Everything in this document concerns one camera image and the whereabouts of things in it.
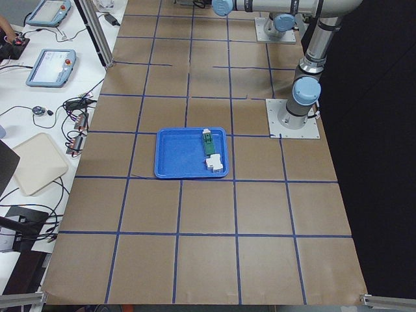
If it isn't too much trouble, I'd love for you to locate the green terminal block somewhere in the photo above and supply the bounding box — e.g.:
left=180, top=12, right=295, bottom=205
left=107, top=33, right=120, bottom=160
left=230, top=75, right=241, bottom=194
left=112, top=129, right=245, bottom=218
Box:
left=202, top=129, right=215, bottom=156

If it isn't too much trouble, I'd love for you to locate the near teach pendant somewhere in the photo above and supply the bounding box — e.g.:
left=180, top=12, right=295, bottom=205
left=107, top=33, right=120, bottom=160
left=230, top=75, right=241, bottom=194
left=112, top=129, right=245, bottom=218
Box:
left=25, top=49, right=77, bottom=88

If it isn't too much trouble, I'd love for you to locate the black power adapter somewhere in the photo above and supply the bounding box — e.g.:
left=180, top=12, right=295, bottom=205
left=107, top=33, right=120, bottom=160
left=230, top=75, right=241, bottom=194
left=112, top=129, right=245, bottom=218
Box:
left=104, top=13, right=120, bottom=26

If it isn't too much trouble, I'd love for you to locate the blue plastic tray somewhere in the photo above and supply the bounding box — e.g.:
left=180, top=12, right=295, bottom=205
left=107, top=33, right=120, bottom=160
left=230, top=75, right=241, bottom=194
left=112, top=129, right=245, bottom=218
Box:
left=154, top=127, right=229, bottom=179

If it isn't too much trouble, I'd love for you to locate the round silver puck device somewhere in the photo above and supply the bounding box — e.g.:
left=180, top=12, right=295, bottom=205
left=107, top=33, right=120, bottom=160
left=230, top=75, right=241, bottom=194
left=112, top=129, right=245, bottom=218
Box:
left=32, top=106, right=46, bottom=116

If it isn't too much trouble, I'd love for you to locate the white circuit breaker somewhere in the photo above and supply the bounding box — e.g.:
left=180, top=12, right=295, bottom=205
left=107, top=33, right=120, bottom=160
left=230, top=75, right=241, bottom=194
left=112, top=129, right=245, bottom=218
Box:
left=205, top=153, right=224, bottom=173

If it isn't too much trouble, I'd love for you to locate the aluminium frame post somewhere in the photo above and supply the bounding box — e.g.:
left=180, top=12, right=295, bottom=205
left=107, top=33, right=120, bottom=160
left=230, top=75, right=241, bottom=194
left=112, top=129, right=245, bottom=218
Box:
left=74, top=0, right=114, bottom=68

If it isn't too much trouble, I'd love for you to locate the aluminium corner profile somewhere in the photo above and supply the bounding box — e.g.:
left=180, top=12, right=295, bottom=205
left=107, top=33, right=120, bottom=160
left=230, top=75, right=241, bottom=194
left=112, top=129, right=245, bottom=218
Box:
left=1, top=292, right=47, bottom=308
left=359, top=294, right=416, bottom=311

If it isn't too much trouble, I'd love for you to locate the aluminium corner profile left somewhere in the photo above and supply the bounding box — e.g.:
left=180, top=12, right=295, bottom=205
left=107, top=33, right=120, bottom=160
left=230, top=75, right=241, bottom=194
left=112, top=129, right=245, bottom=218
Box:
left=1, top=292, right=47, bottom=308

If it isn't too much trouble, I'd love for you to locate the usb hub with cables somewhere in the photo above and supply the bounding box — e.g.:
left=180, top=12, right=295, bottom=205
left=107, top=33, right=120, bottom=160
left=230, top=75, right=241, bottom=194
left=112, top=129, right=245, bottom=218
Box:
left=73, top=112, right=89, bottom=131

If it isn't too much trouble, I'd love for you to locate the teach pendant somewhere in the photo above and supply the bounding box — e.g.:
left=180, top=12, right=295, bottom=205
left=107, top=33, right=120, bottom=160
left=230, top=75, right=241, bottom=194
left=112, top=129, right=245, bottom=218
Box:
left=25, top=49, right=77, bottom=88
left=26, top=1, right=72, bottom=27

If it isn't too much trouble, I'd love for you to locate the aluminium corner profile right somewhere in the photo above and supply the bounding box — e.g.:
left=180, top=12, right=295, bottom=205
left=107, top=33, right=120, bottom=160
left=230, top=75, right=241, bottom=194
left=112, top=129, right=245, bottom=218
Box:
left=359, top=294, right=416, bottom=311

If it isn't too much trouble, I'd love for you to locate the beige plastic tray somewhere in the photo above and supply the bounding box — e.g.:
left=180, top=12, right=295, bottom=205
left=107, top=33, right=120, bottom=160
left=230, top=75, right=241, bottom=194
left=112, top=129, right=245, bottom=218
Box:
left=12, top=133, right=68, bottom=196

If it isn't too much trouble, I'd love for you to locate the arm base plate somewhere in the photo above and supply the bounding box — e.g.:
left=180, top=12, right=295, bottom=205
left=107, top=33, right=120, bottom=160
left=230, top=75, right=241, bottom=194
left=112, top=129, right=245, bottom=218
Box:
left=255, top=18, right=296, bottom=44
left=266, top=99, right=320, bottom=139

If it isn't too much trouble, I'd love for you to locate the far teach pendant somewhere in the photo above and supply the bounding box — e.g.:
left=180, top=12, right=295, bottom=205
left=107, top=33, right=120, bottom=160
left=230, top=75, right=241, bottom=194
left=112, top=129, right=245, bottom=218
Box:
left=26, top=1, right=72, bottom=27

